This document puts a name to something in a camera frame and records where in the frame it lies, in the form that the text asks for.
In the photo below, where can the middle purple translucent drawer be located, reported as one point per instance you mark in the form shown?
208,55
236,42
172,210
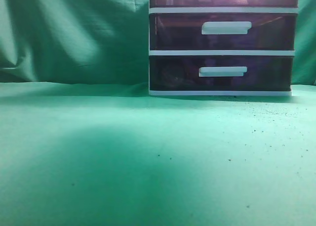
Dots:
222,31

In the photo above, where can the bottom purple translucent drawer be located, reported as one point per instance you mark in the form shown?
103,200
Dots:
224,73

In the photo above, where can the green cloth backdrop and cover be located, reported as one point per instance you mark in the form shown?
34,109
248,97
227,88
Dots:
83,144

